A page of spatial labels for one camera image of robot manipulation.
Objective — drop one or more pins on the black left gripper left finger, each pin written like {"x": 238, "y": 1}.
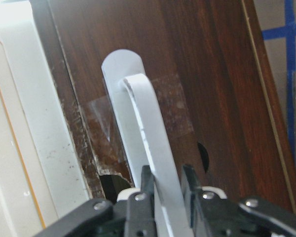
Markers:
{"x": 140, "y": 219}

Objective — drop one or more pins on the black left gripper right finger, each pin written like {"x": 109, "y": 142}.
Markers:
{"x": 192, "y": 192}

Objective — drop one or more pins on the white drawer handle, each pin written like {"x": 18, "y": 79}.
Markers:
{"x": 144, "y": 138}

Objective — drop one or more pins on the dark wooden drawer front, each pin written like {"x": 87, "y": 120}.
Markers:
{"x": 207, "y": 62}

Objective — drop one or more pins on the white drawer cabinet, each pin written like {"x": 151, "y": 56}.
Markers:
{"x": 40, "y": 179}

